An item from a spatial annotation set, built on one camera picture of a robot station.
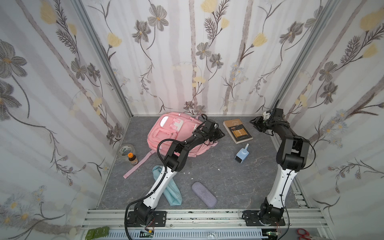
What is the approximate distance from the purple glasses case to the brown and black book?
422mm

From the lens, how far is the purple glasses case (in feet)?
2.57

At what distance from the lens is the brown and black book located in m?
1.08
